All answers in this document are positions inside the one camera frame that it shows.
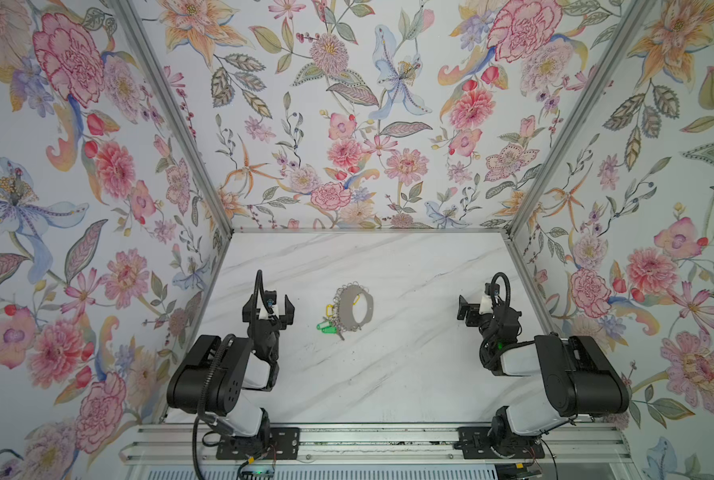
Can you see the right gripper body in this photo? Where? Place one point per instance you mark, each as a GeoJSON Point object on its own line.
{"type": "Point", "coordinates": [474, 312]}

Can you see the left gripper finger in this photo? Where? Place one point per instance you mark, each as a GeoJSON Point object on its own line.
{"type": "Point", "coordinates": [287, 317]}
{"type": "Point", "coordinates": [249, 310]}

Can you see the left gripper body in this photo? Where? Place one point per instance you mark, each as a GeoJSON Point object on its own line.
{"type": "Point", "coordinates": [268, 321]}

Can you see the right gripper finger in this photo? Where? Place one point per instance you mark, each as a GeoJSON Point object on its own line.
{"type": "Point", "coordinates": [464, 303]}
{"type": "Point", "coordinates": [470, 315]}

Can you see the green key tag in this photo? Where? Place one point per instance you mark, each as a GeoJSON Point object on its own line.
{"type": "Point", "coordinates": [327, 327]}

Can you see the metal keyring disc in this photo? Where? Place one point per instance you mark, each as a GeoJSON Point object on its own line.
{"type": "Point", "coordinates": [353, 308]}

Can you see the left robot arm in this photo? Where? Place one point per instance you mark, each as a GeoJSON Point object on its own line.
{"type": "Point", "coordinates": [210, 381]}

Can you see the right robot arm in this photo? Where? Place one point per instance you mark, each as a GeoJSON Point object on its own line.
{"type": "Point", "coordinates": [573, 377]}

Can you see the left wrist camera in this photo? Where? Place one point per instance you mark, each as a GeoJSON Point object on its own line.
{"type": "Point", "coordinates": [268, 305]}

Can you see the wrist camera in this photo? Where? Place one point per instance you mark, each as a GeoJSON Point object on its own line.
{"type": "Point", "coordinates": [268, 305]}
{"type": "Point", "coordinates": [488, 299]}

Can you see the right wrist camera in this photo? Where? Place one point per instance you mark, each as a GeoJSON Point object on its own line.
{"type": "Point", "coordinates": [488, 299]}

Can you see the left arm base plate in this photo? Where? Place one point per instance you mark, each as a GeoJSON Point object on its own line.
{"type": "Point", "coordinates": [276, 443]}

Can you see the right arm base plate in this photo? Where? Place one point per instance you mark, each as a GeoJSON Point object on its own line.
{"type": "Point", "coordinates": [483, 442]}

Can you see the aluminium front rail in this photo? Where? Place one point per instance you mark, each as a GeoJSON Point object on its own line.
{"type": "Point", "coordinates": [583, 450]}

